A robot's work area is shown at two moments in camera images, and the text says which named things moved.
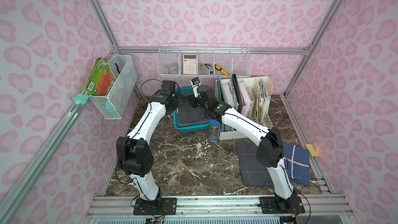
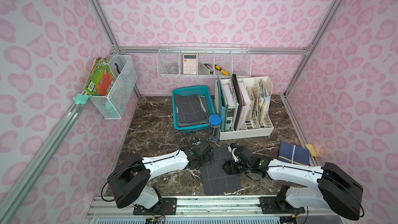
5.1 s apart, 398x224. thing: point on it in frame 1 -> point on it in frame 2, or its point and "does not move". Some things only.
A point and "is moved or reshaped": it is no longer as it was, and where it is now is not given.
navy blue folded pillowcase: (296, 159) does not move
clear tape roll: (173, 70) does not move
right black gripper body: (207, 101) -> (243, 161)
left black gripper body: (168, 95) -> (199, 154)
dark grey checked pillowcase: (254, 173) is moved or reshaped
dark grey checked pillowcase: (188, 115) does not move
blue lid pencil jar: (214, 129) does not move
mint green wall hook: (81, 99) does not move
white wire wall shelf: (204, 59) does not move
